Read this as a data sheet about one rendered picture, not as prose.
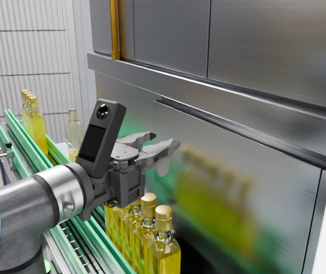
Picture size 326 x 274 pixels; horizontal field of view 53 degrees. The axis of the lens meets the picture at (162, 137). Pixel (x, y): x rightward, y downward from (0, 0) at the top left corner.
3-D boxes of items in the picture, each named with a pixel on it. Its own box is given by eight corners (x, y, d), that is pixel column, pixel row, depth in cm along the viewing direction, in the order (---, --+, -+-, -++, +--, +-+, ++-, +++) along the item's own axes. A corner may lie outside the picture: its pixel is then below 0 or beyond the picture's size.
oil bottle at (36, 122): (48, 153, 161) (41, 97, 151) (36, 156, 159) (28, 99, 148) (45, 149, 166) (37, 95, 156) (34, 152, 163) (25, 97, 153)
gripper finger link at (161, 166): (178, 165, 62) (136, 179, 57) (178, 136, 60) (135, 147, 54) (189, 171, 59) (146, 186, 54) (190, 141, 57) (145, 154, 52)
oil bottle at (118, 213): (142, 269, 89) (141, 201, 81) (124, 278, 86) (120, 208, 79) (133, 257, 94) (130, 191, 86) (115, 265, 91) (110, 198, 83)
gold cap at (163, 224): (163, 220, 70) (163, 202, 69) (176, 226, 68) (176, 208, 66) (151, 228, 68) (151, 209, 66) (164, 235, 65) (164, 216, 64)
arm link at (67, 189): (25, 167, 45) (59, 186, 40) (55, 156, 48) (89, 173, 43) (32, 213, 48) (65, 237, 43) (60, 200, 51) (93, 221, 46)
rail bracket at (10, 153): (17, 171, 145) (12, 143, 140) (-1, 175, 141) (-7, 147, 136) (15, 167, 148) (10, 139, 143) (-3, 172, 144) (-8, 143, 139)
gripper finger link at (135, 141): (142, 154, 66) (116, 173, 59) (142, 126, 64) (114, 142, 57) (156, 157, 65) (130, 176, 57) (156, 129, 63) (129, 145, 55)
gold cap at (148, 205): (159, 215, 72) (159, 198, 70) (146, 220, 70) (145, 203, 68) (151, 207, 75) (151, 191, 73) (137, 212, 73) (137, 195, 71)
